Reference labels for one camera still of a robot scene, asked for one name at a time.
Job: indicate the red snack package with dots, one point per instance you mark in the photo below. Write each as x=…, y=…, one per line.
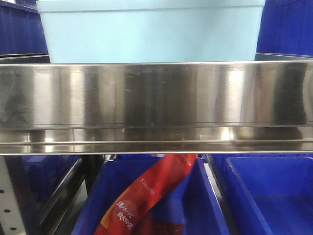
x=145, y=192

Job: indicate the dark blue bin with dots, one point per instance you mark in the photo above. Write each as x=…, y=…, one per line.
x=268, y=194
x=44, y=173
x=287, y=28
x=21, y=30
x=168, y=195

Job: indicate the dark blue bin lower left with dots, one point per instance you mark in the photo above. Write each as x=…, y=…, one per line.
x=44, y=173

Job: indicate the dark blue bin upper right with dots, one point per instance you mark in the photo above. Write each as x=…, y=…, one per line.
x=287, y=28

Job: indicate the dark blue bin upper left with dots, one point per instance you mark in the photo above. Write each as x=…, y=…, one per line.
x=21, y=30

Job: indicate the light blue plastic bin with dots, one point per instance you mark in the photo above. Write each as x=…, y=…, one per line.
x=144, y=31

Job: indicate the stainless steel shelf front rail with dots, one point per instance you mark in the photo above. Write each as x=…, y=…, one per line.
x=215, y=107

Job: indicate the dark blue bin lower right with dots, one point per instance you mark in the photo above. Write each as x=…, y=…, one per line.
x=268, y=194

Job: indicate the white perforated shelf post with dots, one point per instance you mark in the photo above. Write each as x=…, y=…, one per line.
x=10, y=214

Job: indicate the dark blue bin lower middle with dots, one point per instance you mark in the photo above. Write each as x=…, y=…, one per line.
x=168, y=195

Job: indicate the steel divider rail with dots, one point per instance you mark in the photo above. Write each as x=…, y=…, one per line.
x=54, y=210

